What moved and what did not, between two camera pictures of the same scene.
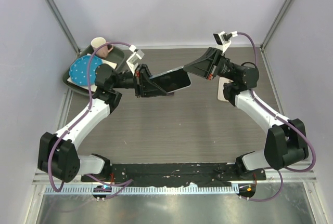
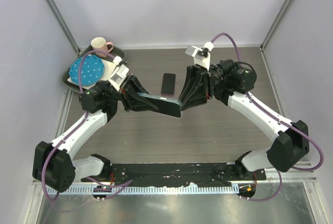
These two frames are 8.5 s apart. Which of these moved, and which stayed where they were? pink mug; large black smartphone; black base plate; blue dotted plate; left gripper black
Moved: large black smartphone; left gripper black
Stayed: black base plate; pink mug; blue dotted plate
